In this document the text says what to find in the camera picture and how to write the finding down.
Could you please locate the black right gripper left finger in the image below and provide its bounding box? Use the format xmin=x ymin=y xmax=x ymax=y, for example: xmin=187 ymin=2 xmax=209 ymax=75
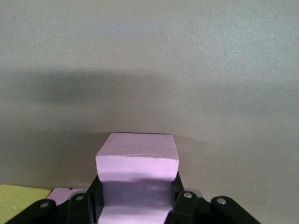
xmin=4 ymin=174 xmax=105 ymax=224

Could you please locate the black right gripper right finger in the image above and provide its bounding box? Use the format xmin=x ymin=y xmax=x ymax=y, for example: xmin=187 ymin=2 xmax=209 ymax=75
xmin=164 ymin=171 xmax=259 ymax=224

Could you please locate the pink foam cube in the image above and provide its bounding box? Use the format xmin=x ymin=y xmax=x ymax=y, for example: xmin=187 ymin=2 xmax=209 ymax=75
xmin=46 ymin=188 xmax=81 ymax=206
xmin=95 ymin=132 xmax=180 ymax=224

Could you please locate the yellow foam cube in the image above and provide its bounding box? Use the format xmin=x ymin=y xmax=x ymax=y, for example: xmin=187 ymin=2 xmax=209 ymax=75
xmin=0 ymin=184 xmax=52 ymax=224

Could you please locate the brown paper table cover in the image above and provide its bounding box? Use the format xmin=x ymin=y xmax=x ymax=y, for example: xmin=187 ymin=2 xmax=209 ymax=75
xmin=0 ymin=0 xmax=299 ymax=203

